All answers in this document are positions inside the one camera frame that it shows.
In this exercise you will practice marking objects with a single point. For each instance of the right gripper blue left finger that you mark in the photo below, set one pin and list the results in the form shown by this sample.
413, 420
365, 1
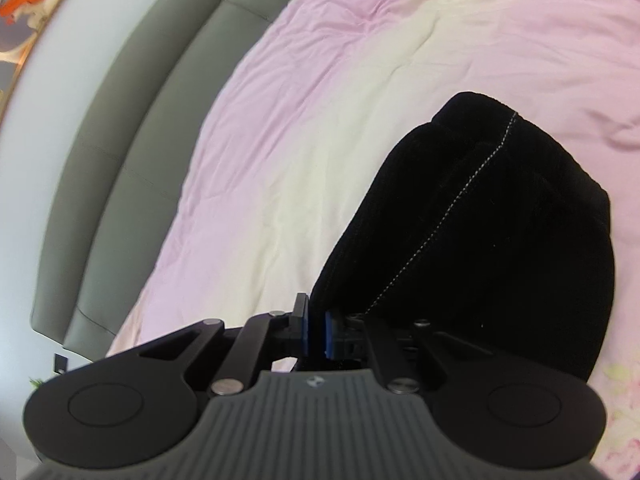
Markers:
299, 322

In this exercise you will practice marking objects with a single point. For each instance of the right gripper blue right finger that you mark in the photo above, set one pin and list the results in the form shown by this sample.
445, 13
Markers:
330, 333

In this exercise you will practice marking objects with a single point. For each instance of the black corduroy pants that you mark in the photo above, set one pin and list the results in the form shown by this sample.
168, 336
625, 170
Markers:
481, 224

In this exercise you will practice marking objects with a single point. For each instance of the pink floral bed quilt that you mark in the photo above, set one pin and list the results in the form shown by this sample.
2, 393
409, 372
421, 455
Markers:
296, 135

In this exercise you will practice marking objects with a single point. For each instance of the grey padded headboard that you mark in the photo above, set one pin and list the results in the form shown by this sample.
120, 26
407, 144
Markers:
121, 183

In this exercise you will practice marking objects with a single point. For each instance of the framed orange fish picture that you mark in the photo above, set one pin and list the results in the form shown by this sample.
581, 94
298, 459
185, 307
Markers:
22, 23

